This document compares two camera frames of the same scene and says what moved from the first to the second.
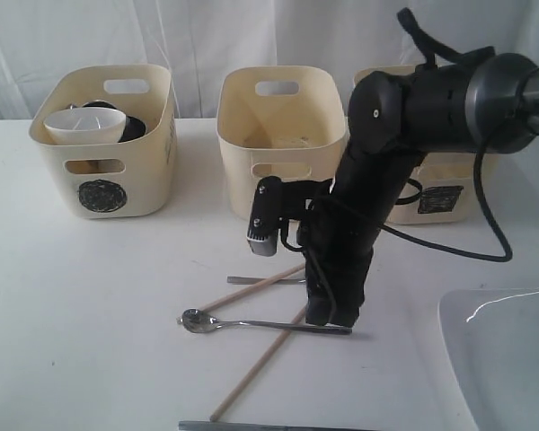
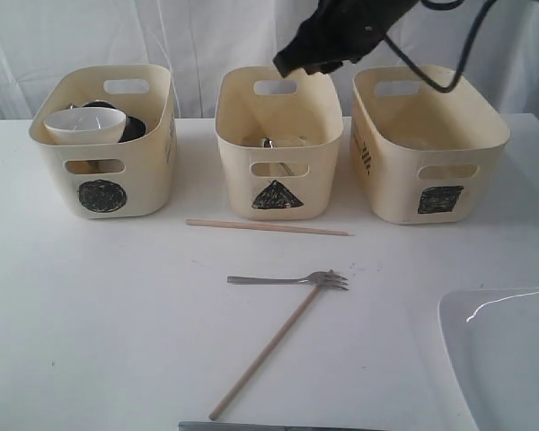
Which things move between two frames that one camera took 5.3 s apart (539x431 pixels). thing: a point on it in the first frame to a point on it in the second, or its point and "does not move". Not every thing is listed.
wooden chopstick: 251,287 to 266,226
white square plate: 502,343 does not move
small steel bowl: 134,128 does not move
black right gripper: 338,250 to 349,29
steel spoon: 198,321 to 270,143
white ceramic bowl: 85,126 does not move
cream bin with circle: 134,179 does not move
